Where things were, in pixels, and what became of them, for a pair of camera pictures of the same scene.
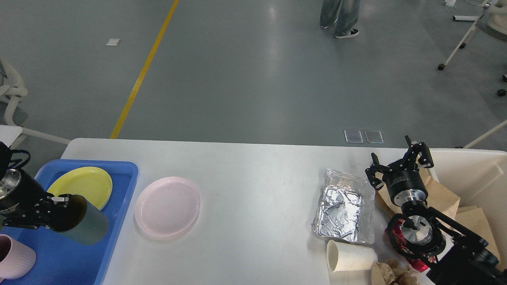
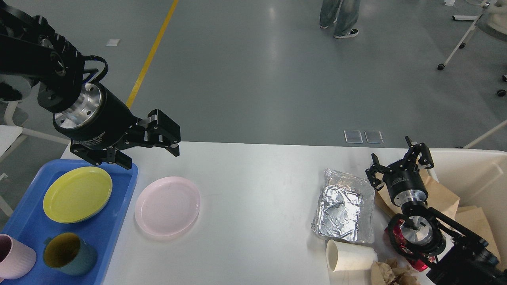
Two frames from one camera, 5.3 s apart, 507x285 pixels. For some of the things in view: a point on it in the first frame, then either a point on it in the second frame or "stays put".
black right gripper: x=405 y=186 stays put
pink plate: x=167 y=206 stays put
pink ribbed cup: x=16 y=259 stays put
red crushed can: x=420 y=264 stays put
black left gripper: x=19 y=193 -> x=101 y=119
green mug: x=81 y=222 -> x=66 y=251
